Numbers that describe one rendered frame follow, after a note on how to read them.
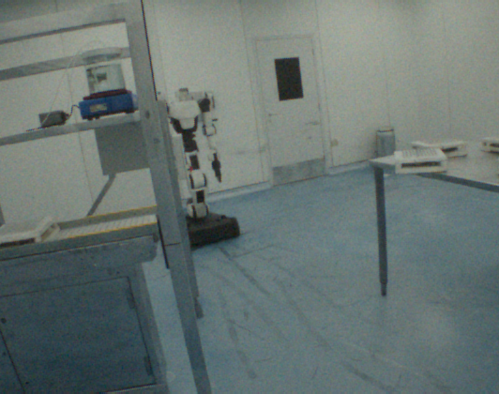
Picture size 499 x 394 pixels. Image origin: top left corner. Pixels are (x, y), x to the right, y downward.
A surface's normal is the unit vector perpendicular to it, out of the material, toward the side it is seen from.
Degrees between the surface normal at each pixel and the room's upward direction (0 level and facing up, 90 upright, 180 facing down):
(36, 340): 90
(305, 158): 90
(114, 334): 90
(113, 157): 90
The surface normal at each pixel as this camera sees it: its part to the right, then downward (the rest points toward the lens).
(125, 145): 0.17, 0.22
